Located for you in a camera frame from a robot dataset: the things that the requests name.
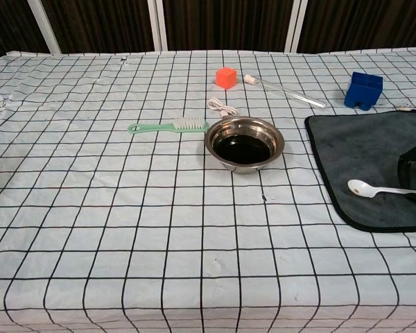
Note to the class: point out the white plastic spoon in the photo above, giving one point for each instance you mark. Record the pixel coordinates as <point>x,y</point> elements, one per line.
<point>358,187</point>

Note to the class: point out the clear tube white stopper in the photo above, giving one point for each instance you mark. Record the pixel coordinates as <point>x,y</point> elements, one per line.
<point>284,91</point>

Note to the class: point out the stainless steel bowl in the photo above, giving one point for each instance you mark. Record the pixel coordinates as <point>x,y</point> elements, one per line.
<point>229,167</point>

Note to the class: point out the small white plastic piece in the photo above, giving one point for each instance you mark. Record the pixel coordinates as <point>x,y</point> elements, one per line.
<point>405,109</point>

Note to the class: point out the blue plastic block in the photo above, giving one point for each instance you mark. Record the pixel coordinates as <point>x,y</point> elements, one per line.
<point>362,91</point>

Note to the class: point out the orange cube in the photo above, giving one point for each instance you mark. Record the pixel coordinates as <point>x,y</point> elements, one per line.
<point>226,79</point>

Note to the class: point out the green brush white bristles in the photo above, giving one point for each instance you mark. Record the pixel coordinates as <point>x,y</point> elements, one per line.
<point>189,123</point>

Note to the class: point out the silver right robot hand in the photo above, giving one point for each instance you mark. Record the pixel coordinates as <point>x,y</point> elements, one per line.
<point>404,173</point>

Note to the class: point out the dark grey cloth mat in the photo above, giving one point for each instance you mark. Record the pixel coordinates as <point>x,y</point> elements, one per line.
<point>353,156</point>

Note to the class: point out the white black checked tablecloth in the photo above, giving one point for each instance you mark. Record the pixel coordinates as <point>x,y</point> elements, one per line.
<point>125,208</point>

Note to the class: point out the white partition frame post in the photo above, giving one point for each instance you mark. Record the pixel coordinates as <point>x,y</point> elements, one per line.
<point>157,24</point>
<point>46,27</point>
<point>295,24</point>

